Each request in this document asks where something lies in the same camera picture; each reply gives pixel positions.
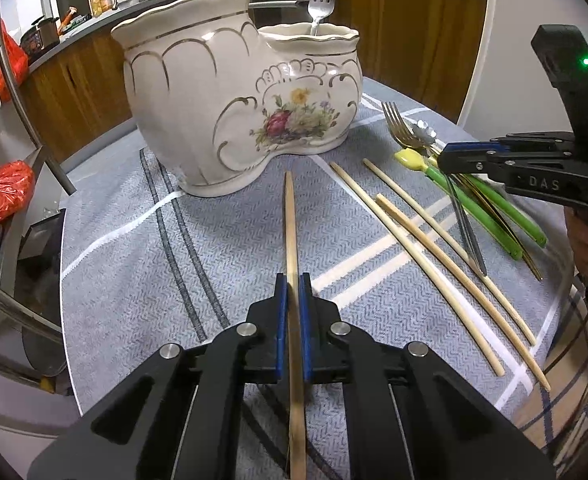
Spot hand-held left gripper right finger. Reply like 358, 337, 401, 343
300, 272, 557, 480

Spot metal storage rack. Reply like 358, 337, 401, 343
0, 2, 79, 386

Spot grey plaid tablecloth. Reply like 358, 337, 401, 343
58, 77, 575, 480

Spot gold fork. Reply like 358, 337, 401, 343
381, 101, 545, 282

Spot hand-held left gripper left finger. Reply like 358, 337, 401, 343
28, 272, 289, 480

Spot silver flower-handled utensil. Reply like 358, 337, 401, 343
409, 119, 489, 277

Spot red plastic bag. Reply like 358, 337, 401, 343
0, 15, 29, 103
0, 160, 37, 246

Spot dark rice cooker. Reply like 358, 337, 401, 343
21, 16, 62, 53

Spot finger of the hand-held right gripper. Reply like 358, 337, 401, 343
441, 132, 575, 160
439, 156, 508, 181

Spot white curved panel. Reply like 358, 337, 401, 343
456, 0, 501, 122

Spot grey kitchen counter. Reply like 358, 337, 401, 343
24, 0, 335, 76

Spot green tulip-handled utensil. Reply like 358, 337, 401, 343
394, 148, 523, 261
426, 155, 548, 249

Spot wooden chopstick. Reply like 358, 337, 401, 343
330, 162, 506, 377
284, 170, 309, 480
362, 158, 538, 346
376, 193, 551, 391

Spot floral ceramic boot-shaped holder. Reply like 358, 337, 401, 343
110, 0, 363, 198

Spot wooden kitchen cabinets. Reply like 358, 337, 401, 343
18, 0, 490, 161

